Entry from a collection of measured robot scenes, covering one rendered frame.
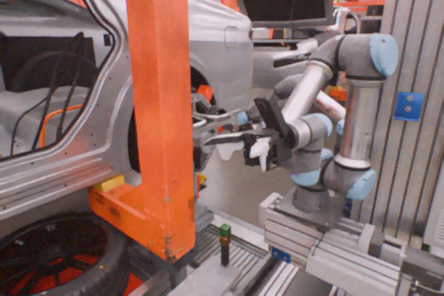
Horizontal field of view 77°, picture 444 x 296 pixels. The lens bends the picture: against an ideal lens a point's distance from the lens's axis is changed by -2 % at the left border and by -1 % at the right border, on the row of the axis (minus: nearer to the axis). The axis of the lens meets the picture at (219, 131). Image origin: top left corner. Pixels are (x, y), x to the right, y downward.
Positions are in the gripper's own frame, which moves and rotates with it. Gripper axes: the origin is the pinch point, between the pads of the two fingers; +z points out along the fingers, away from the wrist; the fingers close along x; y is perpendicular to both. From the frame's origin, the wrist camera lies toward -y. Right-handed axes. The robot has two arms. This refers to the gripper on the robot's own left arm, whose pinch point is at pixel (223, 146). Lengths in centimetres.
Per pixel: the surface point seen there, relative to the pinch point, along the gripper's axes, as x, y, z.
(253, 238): 92, 105, -91
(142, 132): 61, 5, -8
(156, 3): 43, -39, -11
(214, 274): 49, 73, -26
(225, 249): 47, 63, -33
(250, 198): 142, 106, -138
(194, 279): 52, 72, -18
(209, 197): 168, 102, -108
